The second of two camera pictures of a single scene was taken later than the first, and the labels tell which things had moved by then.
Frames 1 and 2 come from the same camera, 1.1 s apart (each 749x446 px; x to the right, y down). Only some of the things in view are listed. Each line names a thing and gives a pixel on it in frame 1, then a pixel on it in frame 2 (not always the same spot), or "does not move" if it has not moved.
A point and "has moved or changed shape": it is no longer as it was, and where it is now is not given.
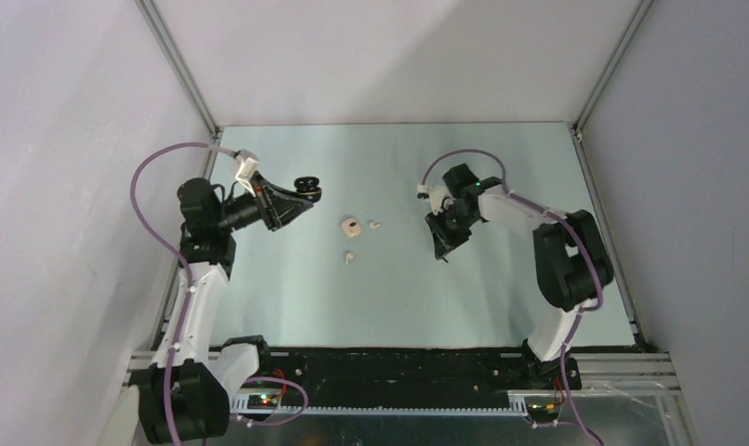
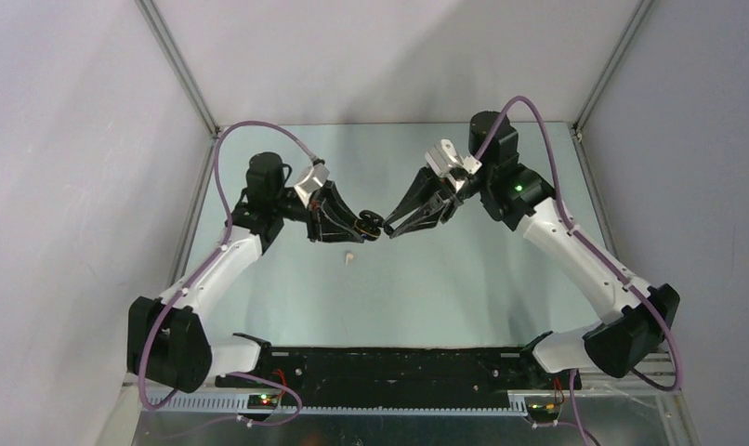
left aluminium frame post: (173, 55) does not move
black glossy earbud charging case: (308, 188) has moved or changed shape
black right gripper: (445, 242) -> (425, 185)
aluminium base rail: (637, 373) does not move
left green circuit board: (262, 400) does not move
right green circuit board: (543, 410) does not move
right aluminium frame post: (640, 13) does not move
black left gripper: (277, 213) -> (323, 229)
